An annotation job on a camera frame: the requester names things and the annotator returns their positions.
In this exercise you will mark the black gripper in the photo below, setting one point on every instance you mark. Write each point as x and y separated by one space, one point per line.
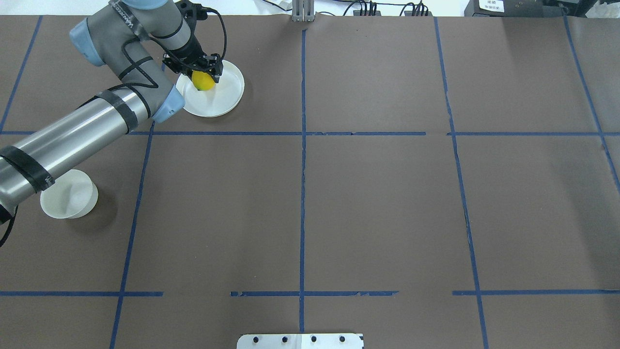
190 51

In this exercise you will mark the yellow lemon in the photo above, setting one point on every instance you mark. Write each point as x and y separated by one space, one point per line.
202 81

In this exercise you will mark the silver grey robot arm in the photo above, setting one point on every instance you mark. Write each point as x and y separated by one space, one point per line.
112 37

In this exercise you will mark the white round plate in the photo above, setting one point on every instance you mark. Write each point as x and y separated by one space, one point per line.
219 100

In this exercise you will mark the white plastic bowl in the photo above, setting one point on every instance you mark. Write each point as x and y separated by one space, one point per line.
73 195

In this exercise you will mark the white metal mounting plate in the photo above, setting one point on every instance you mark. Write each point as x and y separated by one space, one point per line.
301 341

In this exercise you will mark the black power strip left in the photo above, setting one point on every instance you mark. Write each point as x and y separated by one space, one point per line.
366 9

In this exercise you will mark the black power strip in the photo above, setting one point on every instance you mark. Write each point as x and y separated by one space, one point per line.
366 9
418 9

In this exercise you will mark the black power strip right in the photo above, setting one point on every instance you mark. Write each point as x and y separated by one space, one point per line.
418 9

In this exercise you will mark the brown paper table cover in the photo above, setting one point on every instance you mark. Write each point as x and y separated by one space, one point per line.
428 182

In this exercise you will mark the black device box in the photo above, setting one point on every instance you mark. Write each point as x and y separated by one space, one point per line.
512 8

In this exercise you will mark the grey metal bracket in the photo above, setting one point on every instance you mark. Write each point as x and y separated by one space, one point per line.
303 11

